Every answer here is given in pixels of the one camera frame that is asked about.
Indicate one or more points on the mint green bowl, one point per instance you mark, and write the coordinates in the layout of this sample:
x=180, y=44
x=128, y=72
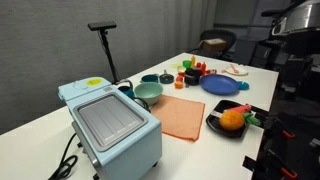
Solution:
x=148, y=92

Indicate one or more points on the small cream bowl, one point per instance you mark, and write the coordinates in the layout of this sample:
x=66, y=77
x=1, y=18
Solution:
x=181, y=69

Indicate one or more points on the blue plate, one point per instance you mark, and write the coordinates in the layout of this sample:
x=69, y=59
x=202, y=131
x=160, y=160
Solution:
x=218, y=84

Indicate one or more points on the white plate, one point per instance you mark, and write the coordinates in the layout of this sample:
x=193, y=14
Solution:
x=240, y=71

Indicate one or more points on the small black lidded pan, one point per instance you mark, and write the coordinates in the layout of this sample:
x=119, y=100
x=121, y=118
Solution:
x=166, y=79

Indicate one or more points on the teal toy pot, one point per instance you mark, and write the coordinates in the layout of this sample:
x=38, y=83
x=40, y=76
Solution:
x=149, y=79

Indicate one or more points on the small orange toy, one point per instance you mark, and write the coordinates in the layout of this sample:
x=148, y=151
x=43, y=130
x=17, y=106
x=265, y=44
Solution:
x=179, y=85

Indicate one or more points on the small red toy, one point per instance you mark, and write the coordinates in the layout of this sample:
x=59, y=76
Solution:
x=180, y=78

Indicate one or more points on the yellow green board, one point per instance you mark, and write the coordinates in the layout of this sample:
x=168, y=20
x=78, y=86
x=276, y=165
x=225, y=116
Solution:
x=174, y=65

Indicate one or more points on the orange cloth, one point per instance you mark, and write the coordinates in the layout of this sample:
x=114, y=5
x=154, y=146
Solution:
x=180, y=116

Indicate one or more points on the dark teal mug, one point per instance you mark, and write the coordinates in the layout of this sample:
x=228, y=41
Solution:
x=126, y=91

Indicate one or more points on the black toy pot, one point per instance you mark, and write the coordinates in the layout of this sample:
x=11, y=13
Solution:
x=192, y=76

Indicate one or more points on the green cup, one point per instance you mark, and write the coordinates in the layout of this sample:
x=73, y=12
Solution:
x=187, y=64

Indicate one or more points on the yellow squeeze bottle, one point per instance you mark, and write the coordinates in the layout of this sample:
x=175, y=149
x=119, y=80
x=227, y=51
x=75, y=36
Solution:
x=193, y=61

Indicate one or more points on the short red toy bottle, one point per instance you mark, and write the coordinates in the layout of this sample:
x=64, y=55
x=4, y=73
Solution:
x=198, y=65

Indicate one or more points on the tall red squeeze bottle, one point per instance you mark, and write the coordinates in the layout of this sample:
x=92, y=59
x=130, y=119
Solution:
x=203, y=68

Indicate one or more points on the red white toy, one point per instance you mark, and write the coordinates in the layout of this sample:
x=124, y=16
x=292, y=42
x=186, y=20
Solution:
x=211, y=71

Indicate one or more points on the light blue toaster oven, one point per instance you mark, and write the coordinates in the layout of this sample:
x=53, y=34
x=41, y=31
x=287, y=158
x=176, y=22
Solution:
x=113, y=130

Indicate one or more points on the black tray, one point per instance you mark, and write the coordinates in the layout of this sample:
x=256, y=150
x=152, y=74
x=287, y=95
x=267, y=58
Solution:
x=216, y=125

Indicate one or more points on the cardboard box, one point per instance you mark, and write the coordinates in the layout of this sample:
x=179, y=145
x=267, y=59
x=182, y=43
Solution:
x=213, y=44

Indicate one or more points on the pink fork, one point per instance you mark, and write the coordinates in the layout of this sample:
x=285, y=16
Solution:
x=234, y=68

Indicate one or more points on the orange plush fruit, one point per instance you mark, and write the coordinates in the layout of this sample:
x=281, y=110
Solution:
x=231, y=120

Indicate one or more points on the watermelon slice plush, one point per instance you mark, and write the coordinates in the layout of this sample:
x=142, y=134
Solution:
x=240, y=108

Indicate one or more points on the small teal lid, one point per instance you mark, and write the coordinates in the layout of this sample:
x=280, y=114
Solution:
x=243, y=86

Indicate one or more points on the black office chair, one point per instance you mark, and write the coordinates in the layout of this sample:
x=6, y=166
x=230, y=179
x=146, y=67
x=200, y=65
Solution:
x=230, y=38

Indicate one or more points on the green plush leaves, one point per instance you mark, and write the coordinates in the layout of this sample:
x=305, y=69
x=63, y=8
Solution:
x=251, y=119

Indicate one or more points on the black tape strip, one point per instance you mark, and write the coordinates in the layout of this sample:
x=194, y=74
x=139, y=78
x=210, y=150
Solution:
x=250, y=163
x=260, y=111

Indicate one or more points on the black robot mounting stand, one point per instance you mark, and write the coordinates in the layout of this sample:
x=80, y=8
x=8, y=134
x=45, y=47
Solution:
x=300, y=150

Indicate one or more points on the black camera on stand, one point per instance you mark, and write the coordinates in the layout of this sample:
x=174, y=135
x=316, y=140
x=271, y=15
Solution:
x=105, y=36

